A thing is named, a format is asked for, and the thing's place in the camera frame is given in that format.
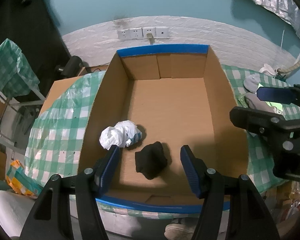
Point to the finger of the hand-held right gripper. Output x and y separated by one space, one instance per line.
250 120
272 94

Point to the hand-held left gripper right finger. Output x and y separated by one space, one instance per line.
187 165

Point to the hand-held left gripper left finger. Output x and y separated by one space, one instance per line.
112 165

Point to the white cloth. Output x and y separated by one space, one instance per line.
117 135
12 210

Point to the black cloth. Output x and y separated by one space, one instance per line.
150 160

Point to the cardboard box with blue tape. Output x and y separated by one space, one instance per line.
170 105

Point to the neon green cloth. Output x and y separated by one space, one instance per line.
275 104

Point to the small grey sock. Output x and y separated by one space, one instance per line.
251 82

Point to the white cup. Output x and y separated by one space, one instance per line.
267 69

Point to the green checked plastic tablecloth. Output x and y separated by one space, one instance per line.
57 130

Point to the person's light shoe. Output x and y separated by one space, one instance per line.
176 231

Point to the orange green packet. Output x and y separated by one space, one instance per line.
15 177

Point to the black cylinder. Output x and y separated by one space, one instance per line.
72 65

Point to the beige power plug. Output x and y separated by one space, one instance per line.
151 38

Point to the green checked cloth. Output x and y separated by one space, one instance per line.
7 67

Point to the dark cloth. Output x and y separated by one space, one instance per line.
27 25

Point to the grey metal frame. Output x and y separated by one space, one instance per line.
37 93

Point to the white wall socket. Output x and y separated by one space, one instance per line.
123 34
146 30
162 32
135 33

